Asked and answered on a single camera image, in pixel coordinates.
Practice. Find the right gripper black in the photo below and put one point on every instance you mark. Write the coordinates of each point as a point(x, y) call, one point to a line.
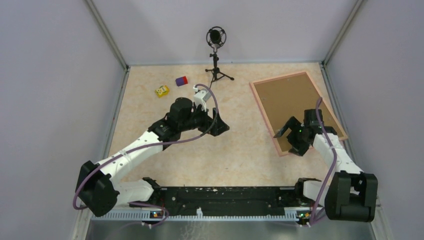
point(300, 148)

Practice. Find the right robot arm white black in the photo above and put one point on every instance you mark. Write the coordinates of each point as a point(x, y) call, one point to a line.
point(347, 193)

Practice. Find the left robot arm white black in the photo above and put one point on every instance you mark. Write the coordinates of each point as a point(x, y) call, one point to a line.
point(99, 187)

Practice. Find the purple red toy block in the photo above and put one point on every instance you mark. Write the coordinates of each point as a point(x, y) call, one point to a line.
point(181, 81)

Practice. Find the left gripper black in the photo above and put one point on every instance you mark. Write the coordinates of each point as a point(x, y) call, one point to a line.
point(216, 124)

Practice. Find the yellow owl toy block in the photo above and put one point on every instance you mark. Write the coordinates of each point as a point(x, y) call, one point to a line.
point(162, 91)

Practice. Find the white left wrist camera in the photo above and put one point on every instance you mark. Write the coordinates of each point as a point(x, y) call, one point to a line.
point(200, 98)

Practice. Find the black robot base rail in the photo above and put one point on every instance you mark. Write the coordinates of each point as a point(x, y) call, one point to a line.
point(230, 201)

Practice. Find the black microphone on tripod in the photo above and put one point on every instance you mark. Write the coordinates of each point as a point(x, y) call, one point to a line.
point(215, 38)

